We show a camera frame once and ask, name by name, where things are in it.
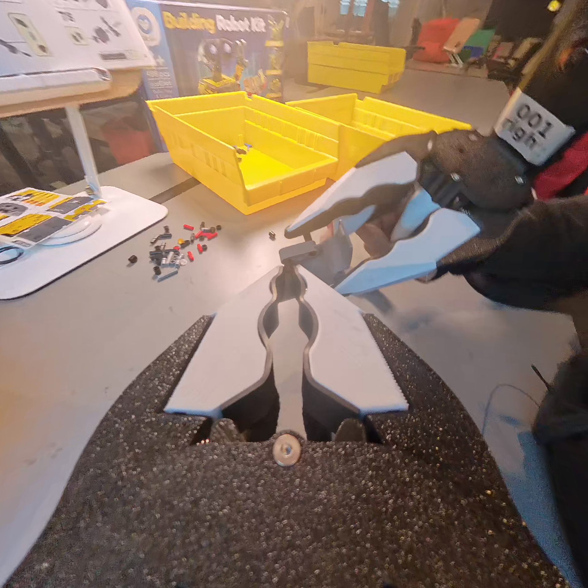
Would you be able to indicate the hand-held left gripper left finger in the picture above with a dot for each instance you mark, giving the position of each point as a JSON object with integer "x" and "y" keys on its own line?
{"x": 225, "y": 363}

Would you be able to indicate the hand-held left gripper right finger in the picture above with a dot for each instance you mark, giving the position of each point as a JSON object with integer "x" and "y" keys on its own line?
{"x": 353, "y": 363}

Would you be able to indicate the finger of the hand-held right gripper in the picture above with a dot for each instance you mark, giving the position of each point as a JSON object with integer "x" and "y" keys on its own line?
{"x": 413, "y": 252}
{"x": 367, "y": 179}

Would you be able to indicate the yellow plastic parts bin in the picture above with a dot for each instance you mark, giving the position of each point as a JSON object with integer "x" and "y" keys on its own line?
{"x": 275, "y": 193}

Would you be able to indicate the person's right forearm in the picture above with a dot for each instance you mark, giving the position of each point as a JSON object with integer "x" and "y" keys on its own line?
{"x": 528, "y": 257}

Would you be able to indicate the grey desk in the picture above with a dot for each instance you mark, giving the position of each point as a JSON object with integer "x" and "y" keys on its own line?
{"x": 92, "y": 344}

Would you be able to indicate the red plastic canister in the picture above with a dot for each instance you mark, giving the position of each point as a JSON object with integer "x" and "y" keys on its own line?
{"x": 565, "y": 174}

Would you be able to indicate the pile of small brick pins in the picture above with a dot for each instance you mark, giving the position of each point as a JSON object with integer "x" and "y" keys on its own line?
{"x": 172, "y": 259}

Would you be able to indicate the cream folding chair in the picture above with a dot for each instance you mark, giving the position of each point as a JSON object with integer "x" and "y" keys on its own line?
{"x": 461, "y": 39}

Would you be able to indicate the blue printed kit box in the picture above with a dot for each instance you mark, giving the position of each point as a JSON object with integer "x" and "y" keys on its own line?
{"x": 183, "y": 59}

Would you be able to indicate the person's black hoodie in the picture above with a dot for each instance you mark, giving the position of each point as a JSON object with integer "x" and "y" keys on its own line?
{"x": 569, "y": 436}

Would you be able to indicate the red bucket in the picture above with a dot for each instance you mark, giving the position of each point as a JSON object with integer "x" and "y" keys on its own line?
{"x": 126, "y": 142}

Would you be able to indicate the instruction manual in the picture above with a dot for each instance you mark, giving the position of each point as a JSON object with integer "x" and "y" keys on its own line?
{"x": 46, "y": 27}

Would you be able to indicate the white rounded base plate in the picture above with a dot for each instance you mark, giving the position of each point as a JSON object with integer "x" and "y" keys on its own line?
{"x": 128, "y": 216}

